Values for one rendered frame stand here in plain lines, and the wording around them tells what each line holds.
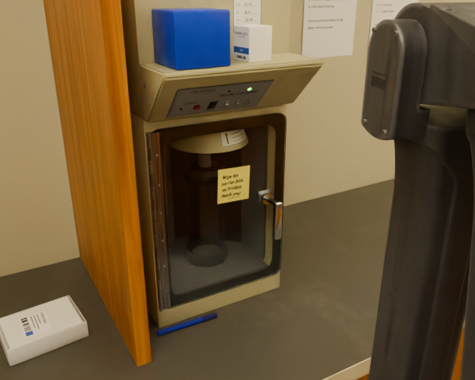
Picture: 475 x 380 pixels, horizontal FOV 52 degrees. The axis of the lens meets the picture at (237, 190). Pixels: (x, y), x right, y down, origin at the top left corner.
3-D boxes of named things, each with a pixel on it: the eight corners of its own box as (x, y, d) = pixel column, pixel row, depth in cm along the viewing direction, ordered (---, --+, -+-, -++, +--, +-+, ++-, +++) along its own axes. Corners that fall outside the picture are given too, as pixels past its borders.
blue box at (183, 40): (154, 62, 86) (150, 8, 82) (205, 59, 90) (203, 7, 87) (176, 71, 78) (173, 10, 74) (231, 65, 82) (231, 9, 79)
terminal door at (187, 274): (161, 309, 105) (148, 130, 90) (279, 271, 119) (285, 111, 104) (162, 311, 105) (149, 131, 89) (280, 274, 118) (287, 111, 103)
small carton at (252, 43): (233, 59, 90) (233, 25, 88) (255, 57, 93) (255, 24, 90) (249, 62, 86) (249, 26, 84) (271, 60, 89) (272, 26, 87)
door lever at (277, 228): (271, 229, 112) (261, 231, 111) (271, 191, 108) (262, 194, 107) (283, 239, 108) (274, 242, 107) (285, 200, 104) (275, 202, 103)
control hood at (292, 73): (142, 119, 89) (137, 63, 85) (287, 100, 104) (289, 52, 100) (165, 135, 80) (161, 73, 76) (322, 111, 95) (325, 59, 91)
